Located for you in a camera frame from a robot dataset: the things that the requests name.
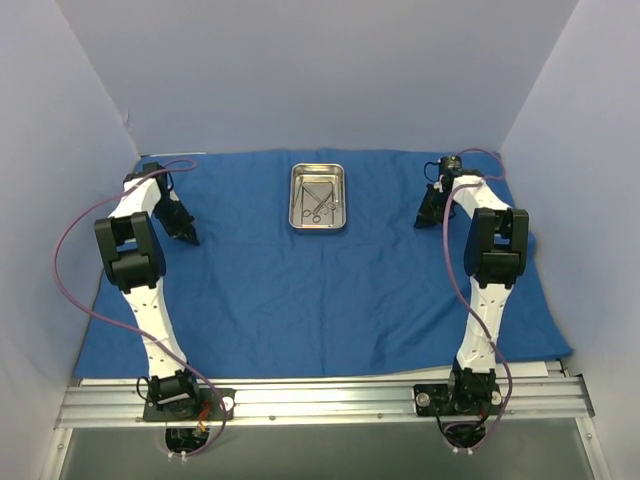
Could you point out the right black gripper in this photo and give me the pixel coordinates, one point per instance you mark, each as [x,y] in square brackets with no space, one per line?
[431,208]

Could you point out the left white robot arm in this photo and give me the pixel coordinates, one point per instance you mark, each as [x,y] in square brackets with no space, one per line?
[134,262]

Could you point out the stainless steel instrument tray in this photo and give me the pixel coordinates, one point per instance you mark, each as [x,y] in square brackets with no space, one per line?
[316,176]

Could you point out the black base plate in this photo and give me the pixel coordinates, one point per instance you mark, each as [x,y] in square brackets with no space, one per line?
[206,408]
[431,400]

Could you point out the steel forceps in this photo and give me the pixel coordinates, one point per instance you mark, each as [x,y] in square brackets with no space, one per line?
[333,199]

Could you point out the steel tweezers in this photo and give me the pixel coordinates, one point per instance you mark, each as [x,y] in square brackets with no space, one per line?
[302,195]

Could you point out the steel surgical scissors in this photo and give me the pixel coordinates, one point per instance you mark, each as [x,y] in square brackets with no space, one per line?
[324,206]

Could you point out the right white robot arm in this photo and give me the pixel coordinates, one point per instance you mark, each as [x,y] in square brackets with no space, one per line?
[495,256]

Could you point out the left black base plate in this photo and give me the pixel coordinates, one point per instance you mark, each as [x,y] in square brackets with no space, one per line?
[206,408]

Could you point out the front aluminium rail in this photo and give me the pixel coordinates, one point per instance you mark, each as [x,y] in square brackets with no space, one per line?
[115,404]

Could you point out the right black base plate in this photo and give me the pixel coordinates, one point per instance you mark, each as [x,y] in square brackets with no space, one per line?
[431,400]

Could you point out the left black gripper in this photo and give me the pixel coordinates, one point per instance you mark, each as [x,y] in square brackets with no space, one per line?
[175,218]

